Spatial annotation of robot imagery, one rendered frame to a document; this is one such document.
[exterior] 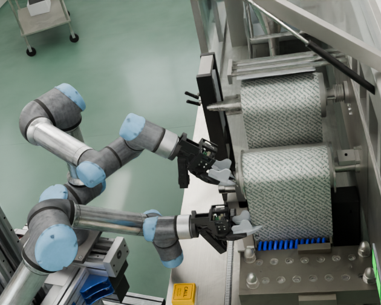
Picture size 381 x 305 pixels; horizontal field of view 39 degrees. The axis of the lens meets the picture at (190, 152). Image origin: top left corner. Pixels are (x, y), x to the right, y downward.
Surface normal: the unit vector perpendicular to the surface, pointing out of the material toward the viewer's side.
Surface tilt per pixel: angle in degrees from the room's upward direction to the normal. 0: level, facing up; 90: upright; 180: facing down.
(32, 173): 0
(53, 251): 85
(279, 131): 92
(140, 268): 0
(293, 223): 90
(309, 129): 92
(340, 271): 0
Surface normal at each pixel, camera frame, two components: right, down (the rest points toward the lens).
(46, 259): 0.48, 0.37
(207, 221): -0.11, 0.62
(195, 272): -0.20, -0.78
